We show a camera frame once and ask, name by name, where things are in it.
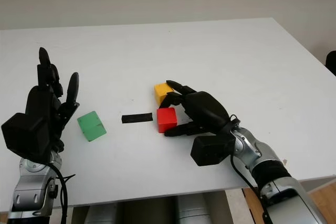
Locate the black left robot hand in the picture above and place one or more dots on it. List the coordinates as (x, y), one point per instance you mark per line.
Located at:
(43, 100)

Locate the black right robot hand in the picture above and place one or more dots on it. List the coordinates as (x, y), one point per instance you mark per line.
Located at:
(204, 111)

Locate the red wooden block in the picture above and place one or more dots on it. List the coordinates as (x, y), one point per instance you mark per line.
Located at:
(165, 119)

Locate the yellow wooden block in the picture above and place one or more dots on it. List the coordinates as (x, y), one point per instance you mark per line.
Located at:
(160, 91)

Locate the green wooden block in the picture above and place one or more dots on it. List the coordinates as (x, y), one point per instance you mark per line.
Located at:
(92, 127)

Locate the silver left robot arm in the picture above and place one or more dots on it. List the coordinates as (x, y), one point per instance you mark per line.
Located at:
(31, 182)

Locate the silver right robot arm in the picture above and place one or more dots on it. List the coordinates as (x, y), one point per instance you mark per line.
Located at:
(262, 150)

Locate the black tape strip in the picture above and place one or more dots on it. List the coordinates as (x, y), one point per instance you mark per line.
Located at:
(136, 118)

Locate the white table leg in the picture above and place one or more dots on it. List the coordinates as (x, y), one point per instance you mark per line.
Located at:
(235, 208)

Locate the grey right robot thigh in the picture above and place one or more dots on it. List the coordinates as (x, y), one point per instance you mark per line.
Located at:
(193, 212)

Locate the grey robot thigh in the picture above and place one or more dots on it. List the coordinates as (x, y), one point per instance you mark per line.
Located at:
(193, 212)
(101, 214)

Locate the grey left robot thigh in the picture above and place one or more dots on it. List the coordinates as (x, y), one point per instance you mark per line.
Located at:
(101, 214)

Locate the black chair part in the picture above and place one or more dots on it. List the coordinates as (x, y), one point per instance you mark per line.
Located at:
(331, 62)

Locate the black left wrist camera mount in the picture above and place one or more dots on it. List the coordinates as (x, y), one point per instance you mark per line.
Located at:
(26, 134)

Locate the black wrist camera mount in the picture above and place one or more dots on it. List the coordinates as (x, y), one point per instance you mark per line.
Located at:
(210, 150)
(26, 134)

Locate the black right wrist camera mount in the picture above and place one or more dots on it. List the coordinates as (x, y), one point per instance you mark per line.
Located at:
(210, 150)

